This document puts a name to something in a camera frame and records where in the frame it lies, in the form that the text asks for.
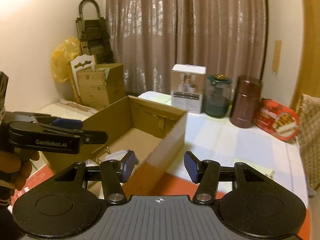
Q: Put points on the brown thermos flask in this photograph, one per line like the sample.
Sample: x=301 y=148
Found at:
x=246 y=105

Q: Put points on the white product box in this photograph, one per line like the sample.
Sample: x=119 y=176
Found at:
x=187 y=97

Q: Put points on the brown patterned curtain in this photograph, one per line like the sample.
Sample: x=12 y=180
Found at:
x=162 y=30

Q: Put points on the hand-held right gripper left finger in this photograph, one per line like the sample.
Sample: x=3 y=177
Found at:
x=127 y=166

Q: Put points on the red printed mat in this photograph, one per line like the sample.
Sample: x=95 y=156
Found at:
x=175 y=187

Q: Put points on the chair with quilted cover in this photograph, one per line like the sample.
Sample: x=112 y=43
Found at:
x=310 y=135

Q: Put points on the yellow plastic bag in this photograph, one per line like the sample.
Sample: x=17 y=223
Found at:
x=62 y=60

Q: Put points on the white carved board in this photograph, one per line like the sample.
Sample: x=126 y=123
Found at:
x=82 y=61

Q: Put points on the beige bed cover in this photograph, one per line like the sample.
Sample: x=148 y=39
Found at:
x=62 y=106

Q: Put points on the dark folding rack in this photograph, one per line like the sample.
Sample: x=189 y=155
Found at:
x=92 y=37

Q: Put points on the wooden wardrobe panel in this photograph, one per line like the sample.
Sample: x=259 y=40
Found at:
x=310 y=42

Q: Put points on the tall cardboard box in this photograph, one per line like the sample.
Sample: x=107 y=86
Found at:
x=105 y=90

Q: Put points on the green glass jar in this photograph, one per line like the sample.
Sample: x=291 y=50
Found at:
x=216 y=102

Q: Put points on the person's left hand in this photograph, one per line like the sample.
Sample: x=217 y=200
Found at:
x=15 y=165

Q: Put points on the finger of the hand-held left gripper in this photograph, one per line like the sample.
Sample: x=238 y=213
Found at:
x=95 y=138
x=67 y=124

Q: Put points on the red oval food package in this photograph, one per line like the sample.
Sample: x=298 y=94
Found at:
x=275 y=120

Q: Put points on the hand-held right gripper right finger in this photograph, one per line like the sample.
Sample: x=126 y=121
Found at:
x=191 y=165

